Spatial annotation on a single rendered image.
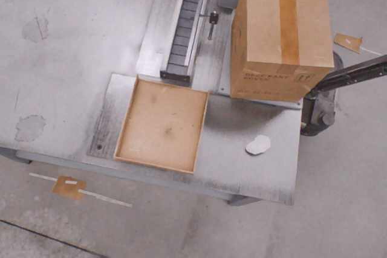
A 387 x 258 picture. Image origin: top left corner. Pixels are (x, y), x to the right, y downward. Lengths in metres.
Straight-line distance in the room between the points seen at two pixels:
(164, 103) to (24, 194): 1.17
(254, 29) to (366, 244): 1.54
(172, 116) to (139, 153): 0.17
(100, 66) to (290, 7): 0.67
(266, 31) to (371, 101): 1.53
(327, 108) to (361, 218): 0.67
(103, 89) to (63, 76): 0.15
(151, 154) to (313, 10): 0.66
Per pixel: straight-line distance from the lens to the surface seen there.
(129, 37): 1.26
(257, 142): 1.10
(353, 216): 2.15
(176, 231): 1.89
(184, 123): 1.11
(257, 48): 0.93
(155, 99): 1.14
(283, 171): 1.13
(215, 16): 1.14
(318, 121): 1.86
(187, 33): 1.21
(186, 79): 1.14
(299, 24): 1.00
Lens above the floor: 1.89
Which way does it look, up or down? 71 degrees down
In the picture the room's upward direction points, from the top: 9 degrees clockwise
